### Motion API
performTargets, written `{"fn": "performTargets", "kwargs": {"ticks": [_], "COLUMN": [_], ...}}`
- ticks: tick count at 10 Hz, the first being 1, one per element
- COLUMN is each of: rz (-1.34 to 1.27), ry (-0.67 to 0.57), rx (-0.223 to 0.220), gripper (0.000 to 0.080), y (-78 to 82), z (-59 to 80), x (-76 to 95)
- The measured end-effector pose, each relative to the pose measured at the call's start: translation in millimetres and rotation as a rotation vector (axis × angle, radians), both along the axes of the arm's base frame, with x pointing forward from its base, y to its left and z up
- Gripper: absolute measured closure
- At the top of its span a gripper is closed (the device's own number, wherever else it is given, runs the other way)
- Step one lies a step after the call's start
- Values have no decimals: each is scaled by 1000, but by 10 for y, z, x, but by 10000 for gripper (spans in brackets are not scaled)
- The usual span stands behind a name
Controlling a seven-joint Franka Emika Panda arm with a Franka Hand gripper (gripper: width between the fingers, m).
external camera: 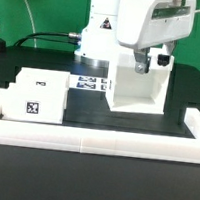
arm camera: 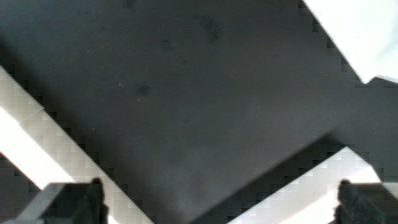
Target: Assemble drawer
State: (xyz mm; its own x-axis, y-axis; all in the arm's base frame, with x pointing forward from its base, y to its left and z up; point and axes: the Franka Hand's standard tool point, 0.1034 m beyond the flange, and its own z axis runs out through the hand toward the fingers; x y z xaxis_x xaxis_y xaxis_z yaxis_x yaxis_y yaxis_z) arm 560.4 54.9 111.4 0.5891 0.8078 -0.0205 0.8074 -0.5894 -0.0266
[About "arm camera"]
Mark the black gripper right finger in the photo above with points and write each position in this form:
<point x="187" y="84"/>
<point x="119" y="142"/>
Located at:
<point x="368" y="203"/>

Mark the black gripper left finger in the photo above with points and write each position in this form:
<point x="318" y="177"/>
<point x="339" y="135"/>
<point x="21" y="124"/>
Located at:
<point x="68" y="204"/>

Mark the white drawer box with knob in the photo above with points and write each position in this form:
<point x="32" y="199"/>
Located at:
<point x="304" y="202"/>

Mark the white drawer cabinet housing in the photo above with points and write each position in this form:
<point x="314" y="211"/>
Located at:
<point x="359" y="22"/>

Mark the white plastic border wall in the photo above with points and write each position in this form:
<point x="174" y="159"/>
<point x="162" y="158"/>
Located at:
<point x="44" y="153"/>

